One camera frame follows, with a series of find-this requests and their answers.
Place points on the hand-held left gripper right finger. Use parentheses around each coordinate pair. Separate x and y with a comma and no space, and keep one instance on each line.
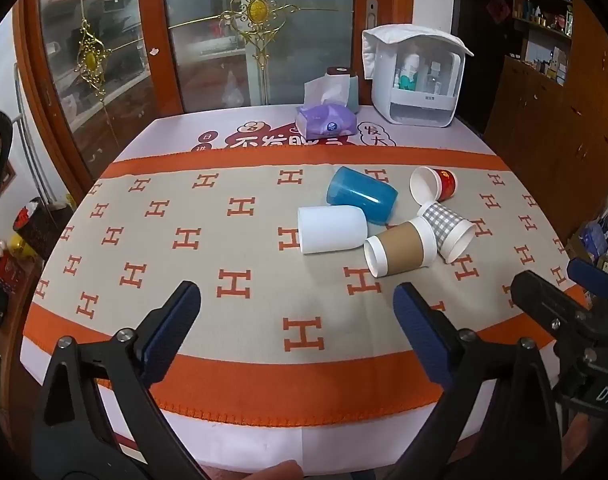
(418,330)

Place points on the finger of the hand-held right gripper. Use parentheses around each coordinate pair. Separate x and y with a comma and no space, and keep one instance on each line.
(544,300)
(591,275)

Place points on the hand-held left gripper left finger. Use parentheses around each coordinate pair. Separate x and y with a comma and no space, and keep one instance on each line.
(171,322)

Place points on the brown sleeve paper cup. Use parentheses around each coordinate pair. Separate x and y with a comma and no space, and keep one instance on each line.
(401,247)

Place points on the grey checked paper cup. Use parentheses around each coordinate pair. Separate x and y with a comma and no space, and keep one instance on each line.
(449,227)

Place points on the white plastic cup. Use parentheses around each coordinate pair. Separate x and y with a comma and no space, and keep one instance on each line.
(331,228)

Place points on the blue plastic cup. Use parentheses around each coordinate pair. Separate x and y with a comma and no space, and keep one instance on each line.
(359,195)

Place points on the red paper cup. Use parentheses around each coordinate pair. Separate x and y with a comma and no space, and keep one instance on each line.
(434,183)

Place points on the person's left hand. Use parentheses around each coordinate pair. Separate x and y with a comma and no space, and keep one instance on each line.
(276,471)

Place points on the blue box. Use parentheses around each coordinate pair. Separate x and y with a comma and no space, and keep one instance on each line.
(591,237)

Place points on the orange beige patterned blanket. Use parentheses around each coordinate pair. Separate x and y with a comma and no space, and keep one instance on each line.
(234,280)

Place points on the brown wooden cabinet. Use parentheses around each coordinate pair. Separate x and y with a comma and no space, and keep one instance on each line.
(559,130)

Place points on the dark woven basket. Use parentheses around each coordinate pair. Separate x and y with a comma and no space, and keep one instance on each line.
(39,225)

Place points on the red box with white beads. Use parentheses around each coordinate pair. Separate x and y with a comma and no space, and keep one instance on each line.
(4,265)

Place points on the white printed table cover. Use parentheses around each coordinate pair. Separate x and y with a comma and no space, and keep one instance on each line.
(194,132)

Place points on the purple tissue pack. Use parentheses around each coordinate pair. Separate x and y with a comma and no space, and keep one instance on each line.
(326,120)

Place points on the white cosmetics storage box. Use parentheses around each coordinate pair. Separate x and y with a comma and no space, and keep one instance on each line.
(416,87)

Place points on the green canister with brown lid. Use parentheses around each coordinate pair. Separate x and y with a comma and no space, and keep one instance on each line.
(353,91)

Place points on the wooden glass sliding door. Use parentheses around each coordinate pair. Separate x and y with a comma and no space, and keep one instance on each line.
(194,35)

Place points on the wooden wall shelf with bottles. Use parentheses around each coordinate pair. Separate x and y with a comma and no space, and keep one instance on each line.
(546,25)

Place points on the red wall ornament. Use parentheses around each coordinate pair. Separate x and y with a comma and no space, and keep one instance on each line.
(496,10)

